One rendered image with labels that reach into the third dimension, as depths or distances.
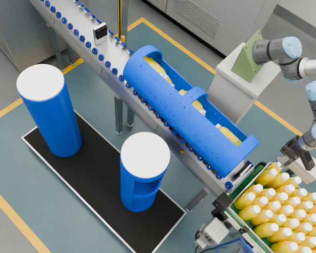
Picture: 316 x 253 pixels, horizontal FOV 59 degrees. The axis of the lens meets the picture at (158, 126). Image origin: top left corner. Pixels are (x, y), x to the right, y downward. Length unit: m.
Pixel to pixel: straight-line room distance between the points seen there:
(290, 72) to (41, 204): 2.13
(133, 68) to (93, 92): 1.40
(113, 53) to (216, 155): 1.08
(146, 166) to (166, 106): 0.36
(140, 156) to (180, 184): 1.13
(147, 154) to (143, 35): 2.25
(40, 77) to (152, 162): 0.88
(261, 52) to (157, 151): 0.83
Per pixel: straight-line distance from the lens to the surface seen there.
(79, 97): 3.03
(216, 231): 1.72
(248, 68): 1.80
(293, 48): 1.72
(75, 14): 2.43
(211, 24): 3.39
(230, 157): 1.50
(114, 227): 2.36
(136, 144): 1.60
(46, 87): 1.85
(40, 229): 2.60
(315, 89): 1.30
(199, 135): 1.53
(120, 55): 2.11
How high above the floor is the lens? 2.49
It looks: 61 degrees down
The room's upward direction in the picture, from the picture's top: 13 degrees clockwise
